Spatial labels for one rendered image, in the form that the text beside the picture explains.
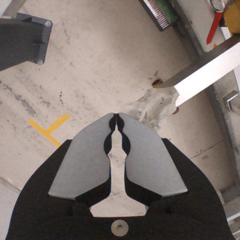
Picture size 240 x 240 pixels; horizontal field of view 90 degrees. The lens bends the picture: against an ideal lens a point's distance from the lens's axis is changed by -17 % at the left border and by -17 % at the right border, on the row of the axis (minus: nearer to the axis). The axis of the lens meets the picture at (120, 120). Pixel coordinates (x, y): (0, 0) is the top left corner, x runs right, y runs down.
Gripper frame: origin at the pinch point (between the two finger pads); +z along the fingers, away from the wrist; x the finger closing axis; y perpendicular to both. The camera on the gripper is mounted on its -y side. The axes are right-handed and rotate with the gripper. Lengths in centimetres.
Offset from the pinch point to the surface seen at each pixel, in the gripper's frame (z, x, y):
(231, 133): 21.8, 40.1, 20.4
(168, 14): 22.2, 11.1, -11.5
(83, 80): 93, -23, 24
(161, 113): 4.8, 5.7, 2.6
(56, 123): 93, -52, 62
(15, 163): 94, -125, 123
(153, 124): 5.6, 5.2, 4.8
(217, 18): 11.0, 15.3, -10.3
